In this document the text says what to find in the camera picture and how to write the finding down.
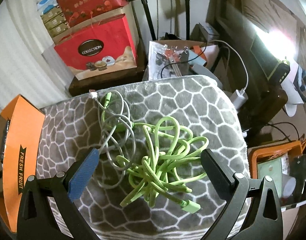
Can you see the brown sofa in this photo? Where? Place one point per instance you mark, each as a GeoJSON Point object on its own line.
{"type": "Point", "coordinates": [262, 7]}

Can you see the dark wooden cabinet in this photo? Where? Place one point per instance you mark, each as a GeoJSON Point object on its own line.
{"type": "Point", "coordinates": [105, 82]}

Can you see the dark wooden side table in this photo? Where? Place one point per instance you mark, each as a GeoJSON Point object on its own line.
{"type": "Point", "coordinates": [262, 105]}

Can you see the green box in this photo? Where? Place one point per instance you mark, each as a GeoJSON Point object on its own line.
{"type": "Point", "coordinates": [269, 167]}

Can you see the red floral gift bag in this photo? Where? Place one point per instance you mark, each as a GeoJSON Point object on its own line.
{"type": "Point", "coordinates": [90, 0]}

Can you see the blue white tissue pack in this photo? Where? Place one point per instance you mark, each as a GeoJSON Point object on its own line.
{"type": "Point", "coordinates": [47, 3]}

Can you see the grey white patterned blanket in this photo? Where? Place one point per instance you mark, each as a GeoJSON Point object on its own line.
{"type": "Point", "coordinates": [193, 110]}

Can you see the white paper cone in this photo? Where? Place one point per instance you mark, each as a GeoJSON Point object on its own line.
{"type": "Point", "coordinates": [292, 97]}

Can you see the orange plastic basket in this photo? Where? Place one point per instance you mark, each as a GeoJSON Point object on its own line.
{"type": "Point", "coordinates": [254, 160]}

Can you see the orange cardboard box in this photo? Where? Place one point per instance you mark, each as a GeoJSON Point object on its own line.
{"type": "Point", "coordinates": [20, 130]}

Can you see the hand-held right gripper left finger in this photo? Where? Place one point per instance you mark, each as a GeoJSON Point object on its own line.
{"type": "Point", "coordinates": [83, 175]}

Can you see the clear plastic bag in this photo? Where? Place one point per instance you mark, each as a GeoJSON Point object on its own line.
{"type": "Point", "coordinates": [155, 62]}

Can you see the black portable lamp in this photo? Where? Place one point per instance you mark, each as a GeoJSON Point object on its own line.
{"type": "Point", "coordinates": [270, 60]}

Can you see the small grey box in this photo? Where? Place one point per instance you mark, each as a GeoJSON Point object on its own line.
{"type": "Point", "coordinates": [208, 32]}

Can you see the white curtain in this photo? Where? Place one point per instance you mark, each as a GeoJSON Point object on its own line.
{"type": "Point", "coordinates": [15, 55]}

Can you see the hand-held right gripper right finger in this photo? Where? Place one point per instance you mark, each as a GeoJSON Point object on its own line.
{"type": "Point", "coordinates": [216, 172]}

